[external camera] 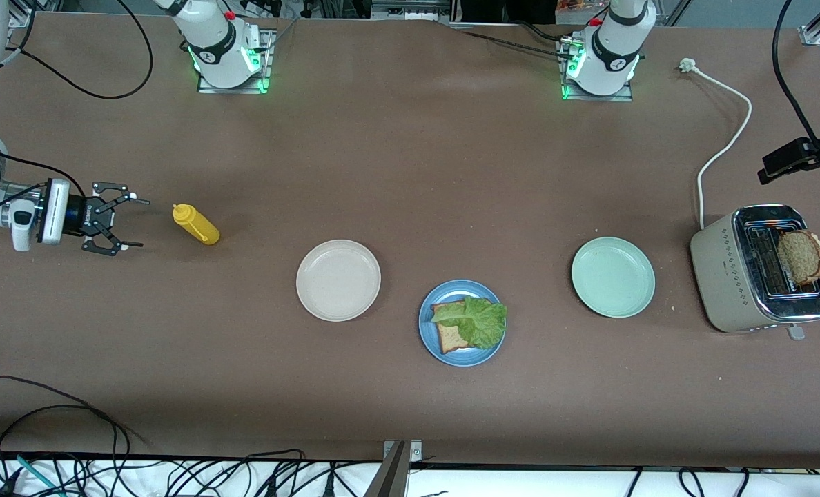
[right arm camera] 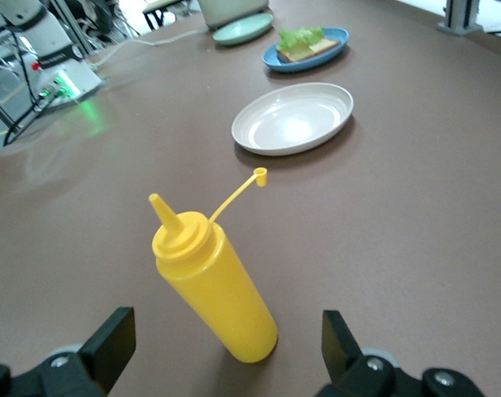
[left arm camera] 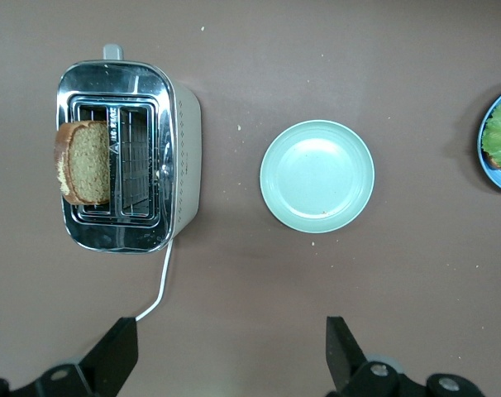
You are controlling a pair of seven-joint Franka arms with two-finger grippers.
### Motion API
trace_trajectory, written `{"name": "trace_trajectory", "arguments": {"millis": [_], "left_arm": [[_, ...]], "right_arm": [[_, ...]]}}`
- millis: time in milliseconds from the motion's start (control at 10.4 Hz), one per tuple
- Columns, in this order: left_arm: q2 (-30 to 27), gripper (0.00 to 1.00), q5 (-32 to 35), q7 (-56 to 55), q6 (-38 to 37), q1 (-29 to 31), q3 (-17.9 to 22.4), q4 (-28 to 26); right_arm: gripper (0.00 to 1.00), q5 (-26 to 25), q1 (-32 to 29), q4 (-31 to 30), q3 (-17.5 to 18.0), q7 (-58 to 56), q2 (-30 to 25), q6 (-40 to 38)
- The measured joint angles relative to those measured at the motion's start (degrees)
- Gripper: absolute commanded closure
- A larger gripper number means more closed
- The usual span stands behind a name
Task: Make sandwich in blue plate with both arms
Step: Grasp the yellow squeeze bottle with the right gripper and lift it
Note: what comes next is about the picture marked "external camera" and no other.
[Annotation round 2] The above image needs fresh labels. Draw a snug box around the yellow squeeze bottle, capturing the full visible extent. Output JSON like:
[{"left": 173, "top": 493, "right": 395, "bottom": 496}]
[{"left": 172, "top": 204, "right": 222, "bottom": 246}]

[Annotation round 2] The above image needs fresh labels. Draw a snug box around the green lettuce leaf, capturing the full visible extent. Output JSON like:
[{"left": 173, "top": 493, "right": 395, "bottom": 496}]
[{"left": 429, "top": 297, "right": 508, "bottom": 350}]

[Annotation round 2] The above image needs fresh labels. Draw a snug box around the brown bread slice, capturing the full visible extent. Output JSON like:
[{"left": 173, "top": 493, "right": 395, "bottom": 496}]
[
  {"left": 431, "top": 300, "right": 480, "bottom": 355},
  {"left": 777, "top": 230, "right": 820, "bottom": 286}
]

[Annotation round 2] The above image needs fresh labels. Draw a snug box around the mint green plate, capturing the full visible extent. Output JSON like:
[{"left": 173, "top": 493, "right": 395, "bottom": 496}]
[{"left": 571, "top": 237, "right": 656, "bottom": 319}]

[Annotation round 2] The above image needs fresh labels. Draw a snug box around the pale beige plate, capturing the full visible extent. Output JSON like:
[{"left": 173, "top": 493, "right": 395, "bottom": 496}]
[{"left": 296, "top": 240, "right": 382, "bottom": 322}]

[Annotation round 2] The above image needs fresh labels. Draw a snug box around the blue plate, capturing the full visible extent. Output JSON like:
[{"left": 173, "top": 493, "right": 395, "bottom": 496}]
[{"left": 418, "top": 279, "right": 507, "bottom": 367}]

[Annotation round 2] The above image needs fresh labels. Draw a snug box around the silver beige toaster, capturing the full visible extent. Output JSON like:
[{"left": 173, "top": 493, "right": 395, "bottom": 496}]
[{"left": 690, "top": 204, "right": 820, "bottom": 340}]

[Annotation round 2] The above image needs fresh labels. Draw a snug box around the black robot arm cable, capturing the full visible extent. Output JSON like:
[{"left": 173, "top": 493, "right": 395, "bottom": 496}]
[
  {"left": 0, "top": 0, "right": 154, "bottom": 222},
  {"left": 770, "top": 0, "right": 820, "bottom": 146}
]

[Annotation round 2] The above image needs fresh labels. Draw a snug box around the white power cord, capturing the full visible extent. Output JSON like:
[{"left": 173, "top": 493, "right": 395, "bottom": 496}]
[{"left": 679, "top": 58, "right": 754, "bottom": 230}]

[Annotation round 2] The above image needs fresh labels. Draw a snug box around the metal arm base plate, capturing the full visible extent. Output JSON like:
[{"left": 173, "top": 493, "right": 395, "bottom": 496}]
[
  {"left": 559, "top": 35, "right": 635, "bottom": 102},
  {"left": 197, "top": 29, "right": 276, "bottom": 94}
]

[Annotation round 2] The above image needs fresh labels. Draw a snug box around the teal cable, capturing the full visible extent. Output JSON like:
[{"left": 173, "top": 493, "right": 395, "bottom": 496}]
[{"left": 0, "top": 449, "right": 62, "bottom": 497}]

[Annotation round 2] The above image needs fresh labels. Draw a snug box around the thin black cable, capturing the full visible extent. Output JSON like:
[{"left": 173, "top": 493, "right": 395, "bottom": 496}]
[{"left": 462, "top": 19, "right": 576, "bottom": 63}]

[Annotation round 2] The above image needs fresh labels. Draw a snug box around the grey metal post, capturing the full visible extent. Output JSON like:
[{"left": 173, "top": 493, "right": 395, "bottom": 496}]
[{"left": 363, "top": 442, "right": 411, "bottom": 497}]

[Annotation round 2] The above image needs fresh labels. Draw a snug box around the silver metal bracket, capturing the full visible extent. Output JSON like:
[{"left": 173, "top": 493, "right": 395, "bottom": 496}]
[{"left": 382, "top": 440, "right": 423, "bottom": 462}]

